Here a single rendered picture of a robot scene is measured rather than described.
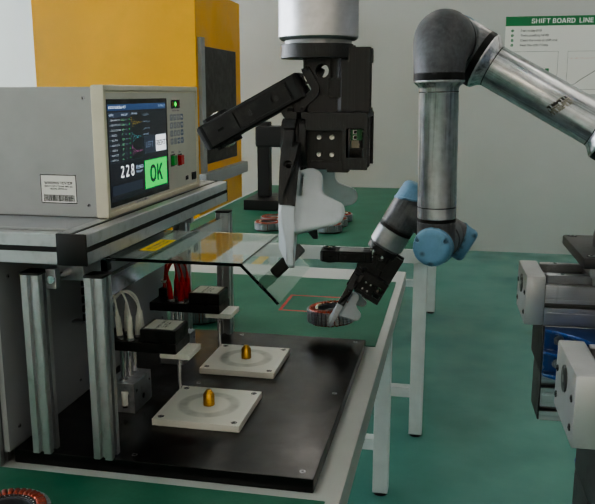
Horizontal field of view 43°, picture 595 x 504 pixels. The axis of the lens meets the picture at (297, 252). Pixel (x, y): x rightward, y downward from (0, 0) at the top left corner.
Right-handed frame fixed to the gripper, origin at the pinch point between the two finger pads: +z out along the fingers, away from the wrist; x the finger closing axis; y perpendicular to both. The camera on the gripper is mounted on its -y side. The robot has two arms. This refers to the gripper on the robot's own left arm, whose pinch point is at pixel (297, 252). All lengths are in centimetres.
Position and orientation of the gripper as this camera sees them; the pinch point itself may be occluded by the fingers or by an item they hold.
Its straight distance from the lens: 76.2
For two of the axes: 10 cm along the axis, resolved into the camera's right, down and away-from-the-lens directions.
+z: 0.0, 9.8, 2.0
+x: 1.8, -2.0, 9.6
